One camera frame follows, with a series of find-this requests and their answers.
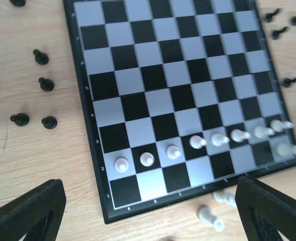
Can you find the white rook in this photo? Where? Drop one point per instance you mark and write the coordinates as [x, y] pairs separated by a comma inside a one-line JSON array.
[[284, 149]]

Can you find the white pawn b2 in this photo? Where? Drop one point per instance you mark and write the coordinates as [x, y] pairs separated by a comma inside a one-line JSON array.
[[147, 159]]

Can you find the white chess piece below board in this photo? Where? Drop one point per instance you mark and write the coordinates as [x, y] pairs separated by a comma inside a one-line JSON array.
[[206, 215]]

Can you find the white pawn e2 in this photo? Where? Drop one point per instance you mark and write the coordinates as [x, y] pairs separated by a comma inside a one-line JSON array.
[[218, 139]]

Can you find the black chess knight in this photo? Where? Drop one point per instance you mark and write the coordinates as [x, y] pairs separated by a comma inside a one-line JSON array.
[[49, 122]]

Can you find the black white chessboard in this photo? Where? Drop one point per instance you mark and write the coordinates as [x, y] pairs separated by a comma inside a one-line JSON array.
[[154, 73]]

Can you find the white pawn g2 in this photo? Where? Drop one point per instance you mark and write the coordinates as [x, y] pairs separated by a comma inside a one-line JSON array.
[[262, 132]]

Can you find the white pawn d2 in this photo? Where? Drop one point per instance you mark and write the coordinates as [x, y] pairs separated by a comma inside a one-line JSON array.
[[197, 142]]

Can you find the black pawn right of board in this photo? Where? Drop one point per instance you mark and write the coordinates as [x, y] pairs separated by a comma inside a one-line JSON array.
[[288, 82]]

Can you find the black chess piece far left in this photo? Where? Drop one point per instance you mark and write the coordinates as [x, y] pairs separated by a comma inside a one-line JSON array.
[[40, 57]]

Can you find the white pawn f2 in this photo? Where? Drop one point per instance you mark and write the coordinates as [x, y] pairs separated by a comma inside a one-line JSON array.
[[240, 136]]

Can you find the black chess rook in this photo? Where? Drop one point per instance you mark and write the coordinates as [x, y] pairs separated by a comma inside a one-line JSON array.
[[46, 84]]

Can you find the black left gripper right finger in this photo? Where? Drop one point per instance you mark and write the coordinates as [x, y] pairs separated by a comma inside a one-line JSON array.
[[265, 212]]

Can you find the white pawn h2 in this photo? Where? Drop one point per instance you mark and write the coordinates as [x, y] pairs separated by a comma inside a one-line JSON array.
[[280, 126]]

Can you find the white chess piece near board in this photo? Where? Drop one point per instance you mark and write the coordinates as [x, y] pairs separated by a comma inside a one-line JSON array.
[[225, 197]]

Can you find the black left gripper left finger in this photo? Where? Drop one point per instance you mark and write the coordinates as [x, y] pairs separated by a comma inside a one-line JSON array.
[[35, 215]]

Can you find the white pawn a2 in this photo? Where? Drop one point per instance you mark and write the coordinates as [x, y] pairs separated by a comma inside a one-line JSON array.
[[121, 164]]

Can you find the white pawn c2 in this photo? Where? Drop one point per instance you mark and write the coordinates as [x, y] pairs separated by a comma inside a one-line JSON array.
[[173, 152]]

